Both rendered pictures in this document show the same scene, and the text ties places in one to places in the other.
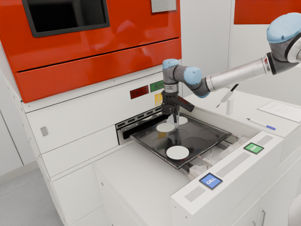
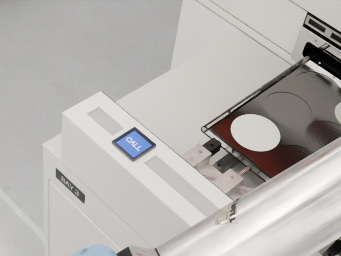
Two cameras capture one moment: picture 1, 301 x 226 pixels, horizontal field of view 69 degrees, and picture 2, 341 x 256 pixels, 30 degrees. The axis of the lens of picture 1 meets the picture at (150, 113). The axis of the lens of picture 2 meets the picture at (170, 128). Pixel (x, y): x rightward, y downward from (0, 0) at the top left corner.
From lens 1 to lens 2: 1.01 m
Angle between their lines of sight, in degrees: 59
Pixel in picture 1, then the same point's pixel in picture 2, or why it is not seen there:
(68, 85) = not seen: outside the picture
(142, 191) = (169, 102)
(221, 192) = (110, 158)
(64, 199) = (183, 34)
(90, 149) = (248, 6)
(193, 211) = (67, 114)
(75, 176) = (210, 21)
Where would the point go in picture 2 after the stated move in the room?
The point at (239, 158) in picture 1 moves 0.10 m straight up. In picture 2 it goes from (207, 206) to (218, 167)
